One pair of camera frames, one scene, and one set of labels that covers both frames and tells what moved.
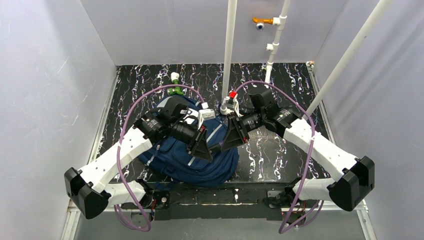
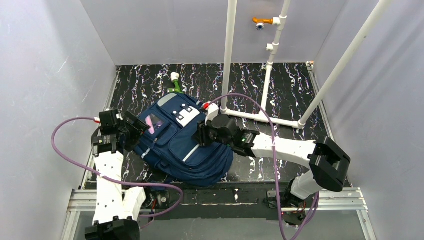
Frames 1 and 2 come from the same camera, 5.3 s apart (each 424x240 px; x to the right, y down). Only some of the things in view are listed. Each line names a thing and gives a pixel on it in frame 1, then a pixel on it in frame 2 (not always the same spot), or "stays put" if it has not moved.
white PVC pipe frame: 229,104 stays put
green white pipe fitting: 174,77 stays put
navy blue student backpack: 168,159 stays put
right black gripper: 235,131 -> 203,134
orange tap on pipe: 260,22 stays put
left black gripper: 199,140 -> 133,129
